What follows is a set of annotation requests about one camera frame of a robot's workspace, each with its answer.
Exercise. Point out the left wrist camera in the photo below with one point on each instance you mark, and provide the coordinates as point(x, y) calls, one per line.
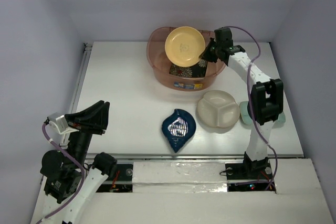
point(59, 124)

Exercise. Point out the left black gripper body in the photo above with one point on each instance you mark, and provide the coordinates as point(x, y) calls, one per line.
point(89, 126)

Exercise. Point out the pink translucent plastic bin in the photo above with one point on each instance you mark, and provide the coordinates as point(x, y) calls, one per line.
point(160, 64)

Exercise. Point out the light teal rectangular plate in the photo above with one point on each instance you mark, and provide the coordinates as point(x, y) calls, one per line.
point(246, 119)

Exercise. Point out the aluminium rail frame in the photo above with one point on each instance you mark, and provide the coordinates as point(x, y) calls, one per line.
point(80, 79)

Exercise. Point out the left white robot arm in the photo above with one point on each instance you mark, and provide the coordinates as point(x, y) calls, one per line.
point(69, 186)

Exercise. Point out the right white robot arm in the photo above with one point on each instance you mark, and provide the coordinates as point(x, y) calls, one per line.
point(265, 103)

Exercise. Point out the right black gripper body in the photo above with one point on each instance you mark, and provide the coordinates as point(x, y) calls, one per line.
point(218, 46)

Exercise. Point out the yellow round plate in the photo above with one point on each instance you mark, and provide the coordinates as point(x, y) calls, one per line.
point(184, 45)

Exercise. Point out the dark blue leaf-shaped plate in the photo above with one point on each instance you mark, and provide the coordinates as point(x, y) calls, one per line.
point(178, 129)

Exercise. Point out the black floral square plate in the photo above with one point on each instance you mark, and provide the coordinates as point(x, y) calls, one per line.
point(196, 71)

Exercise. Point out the white three-section divided plate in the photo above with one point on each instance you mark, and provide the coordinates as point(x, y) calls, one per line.
point(218, 109)

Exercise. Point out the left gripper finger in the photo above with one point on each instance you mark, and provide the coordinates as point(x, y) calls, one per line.
point(102, 115)
point(86, 114)

